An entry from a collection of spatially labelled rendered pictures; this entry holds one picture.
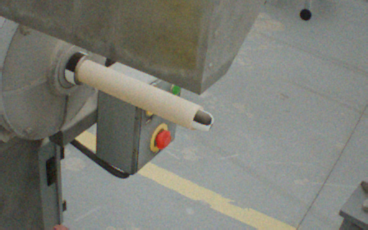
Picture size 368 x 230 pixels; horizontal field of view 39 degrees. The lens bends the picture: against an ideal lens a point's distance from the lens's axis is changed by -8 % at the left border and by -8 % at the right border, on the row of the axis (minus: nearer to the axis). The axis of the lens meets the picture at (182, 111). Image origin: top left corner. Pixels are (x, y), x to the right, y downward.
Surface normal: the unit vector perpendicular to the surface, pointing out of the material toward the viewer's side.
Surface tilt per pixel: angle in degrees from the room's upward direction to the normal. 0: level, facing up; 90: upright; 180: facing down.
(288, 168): 0
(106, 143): 90
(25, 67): 87
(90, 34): 90
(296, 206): 0
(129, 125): 90
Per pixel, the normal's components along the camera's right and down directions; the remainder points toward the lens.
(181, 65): -0.51, 0.42
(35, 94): 0.77, 0.45
